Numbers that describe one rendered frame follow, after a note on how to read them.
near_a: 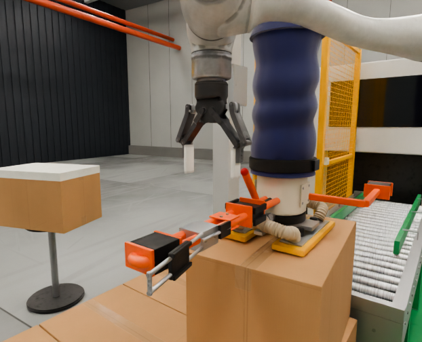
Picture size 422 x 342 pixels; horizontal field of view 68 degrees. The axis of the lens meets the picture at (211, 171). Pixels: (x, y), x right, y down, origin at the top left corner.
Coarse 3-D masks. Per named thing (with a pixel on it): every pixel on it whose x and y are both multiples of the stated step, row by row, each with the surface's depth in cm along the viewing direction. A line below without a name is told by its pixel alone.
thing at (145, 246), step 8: (160, 232) 65; (136, 240) 60; (144, 240) 60; (152, 240) 60; (160, 240) 60; (168, 240) 60; (176, 240) 61; (128, 248) 59; (136, 248) 58; (144, 248) 57; (152, 248) 57; (160, 248) 57; (168, 248) 59; (152, 256) 56; (160, 256) 57; (128, 264) 60; (152, 264) 56; (144, 272) 57; (160, 272) 58
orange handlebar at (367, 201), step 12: (372, 192) 109; (276, 204) 99; (348, 204) 99; (360, 204) 97; (216, 216) 79; (228, 216) 79; (240, 216) 81; (132, 252) 58; (132, 264) 56; (144, 264) 56
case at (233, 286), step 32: (352, 224) 121; (224, 256) 91; (256, 256) 91; (288, 256) 91; (320, 256) 91; (352, 256) 122; (192, 288) 95; (224, 288) 89; (256, 288) 83; (288, 288) 78; (320, 288) 74; (192, 320) 97; (224, 320) 90; (256, 320) 85; (288, 320) 80; (320, 320) 76
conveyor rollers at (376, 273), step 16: (368, 208) 296; (384, 208) 296; (400, 208) 296; (368, 224) 248; (384, 224) 249; (400, 224) 249; (416, 224) 251; (368, 240) 215; (384, 240) 217; (368, 256) 190; (384, 256) 186; (400, 256) 188; (368, 272) 167; (384, 272) 169; (400, 272) 166; (352, 288) 154; (368, 288) 150; (384, 288) 153
